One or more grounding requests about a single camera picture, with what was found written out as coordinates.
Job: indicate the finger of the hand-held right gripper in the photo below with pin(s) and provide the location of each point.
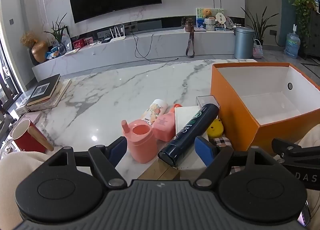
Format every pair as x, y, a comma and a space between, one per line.
300, 153

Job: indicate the white printed tube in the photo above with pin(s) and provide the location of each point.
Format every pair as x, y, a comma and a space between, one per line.
155, 109

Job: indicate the white box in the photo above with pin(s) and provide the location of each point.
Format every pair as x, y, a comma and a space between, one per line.
183, 119

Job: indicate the gold vase with dried flowers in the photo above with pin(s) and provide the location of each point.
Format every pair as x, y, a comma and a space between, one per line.
38, 51

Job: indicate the green plant in glass vase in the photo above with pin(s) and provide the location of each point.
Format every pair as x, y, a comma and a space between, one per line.
58, 32

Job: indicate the long-leaf potted plant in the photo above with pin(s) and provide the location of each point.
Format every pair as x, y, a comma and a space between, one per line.
260, 27

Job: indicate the white router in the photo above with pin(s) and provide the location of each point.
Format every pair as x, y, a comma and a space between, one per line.
117, 38

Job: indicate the green picture board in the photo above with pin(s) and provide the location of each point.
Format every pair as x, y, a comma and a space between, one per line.
200, 21

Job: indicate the orange cardboard box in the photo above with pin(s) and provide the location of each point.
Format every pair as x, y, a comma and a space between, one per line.
237, 119

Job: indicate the pink cup with lid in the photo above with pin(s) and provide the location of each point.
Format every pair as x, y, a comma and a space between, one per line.
140, 144

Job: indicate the blue water jug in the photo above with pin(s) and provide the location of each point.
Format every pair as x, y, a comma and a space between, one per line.
292, 44

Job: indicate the red gift box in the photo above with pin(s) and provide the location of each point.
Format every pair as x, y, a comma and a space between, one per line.
78, 44

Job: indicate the blue snack bag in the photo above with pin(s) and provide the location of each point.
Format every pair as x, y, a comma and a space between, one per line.
52, 54

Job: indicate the dark blue bottle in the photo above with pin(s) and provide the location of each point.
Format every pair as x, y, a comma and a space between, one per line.
192, 129

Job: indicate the stack of pale books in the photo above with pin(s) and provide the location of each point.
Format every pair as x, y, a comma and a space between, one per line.
60, 94

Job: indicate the pink flat box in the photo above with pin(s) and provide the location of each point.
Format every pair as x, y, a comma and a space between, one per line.
31, 117

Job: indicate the black checked case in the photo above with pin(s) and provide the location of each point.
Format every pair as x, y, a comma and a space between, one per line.
221, 141

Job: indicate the woven basket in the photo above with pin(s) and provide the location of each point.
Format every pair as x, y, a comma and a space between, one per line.
258, 51

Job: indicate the pink pump bottle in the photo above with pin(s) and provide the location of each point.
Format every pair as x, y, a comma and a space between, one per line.
163, 126

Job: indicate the cream cloth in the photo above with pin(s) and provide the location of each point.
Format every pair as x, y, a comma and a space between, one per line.
12, 182

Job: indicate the marble television cabinet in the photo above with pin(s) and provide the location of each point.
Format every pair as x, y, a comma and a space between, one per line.
112, 52

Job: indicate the clear plastic box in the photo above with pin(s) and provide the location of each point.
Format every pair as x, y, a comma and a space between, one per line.
206, 101

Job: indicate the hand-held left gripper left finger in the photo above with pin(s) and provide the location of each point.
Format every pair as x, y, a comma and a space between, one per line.
117, 151

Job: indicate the yellow tape measure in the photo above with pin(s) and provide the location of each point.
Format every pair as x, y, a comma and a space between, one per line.
215, 128

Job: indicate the black book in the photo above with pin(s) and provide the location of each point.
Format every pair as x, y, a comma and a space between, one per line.
43, 89

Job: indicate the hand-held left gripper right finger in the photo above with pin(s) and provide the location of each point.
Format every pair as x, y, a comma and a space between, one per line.
203, 149

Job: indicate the dark grey cabinet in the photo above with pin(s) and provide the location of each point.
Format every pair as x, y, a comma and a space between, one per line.
313, 37

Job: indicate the round paper fan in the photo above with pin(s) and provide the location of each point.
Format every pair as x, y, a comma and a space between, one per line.
220, 18

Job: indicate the brown teddy bear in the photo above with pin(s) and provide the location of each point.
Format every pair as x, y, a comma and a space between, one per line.
207, 13

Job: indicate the trailing pothos plant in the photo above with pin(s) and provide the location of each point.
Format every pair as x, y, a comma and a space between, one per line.
303, 7

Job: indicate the grey pedal bin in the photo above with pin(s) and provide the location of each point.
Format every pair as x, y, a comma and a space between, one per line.
243, 43

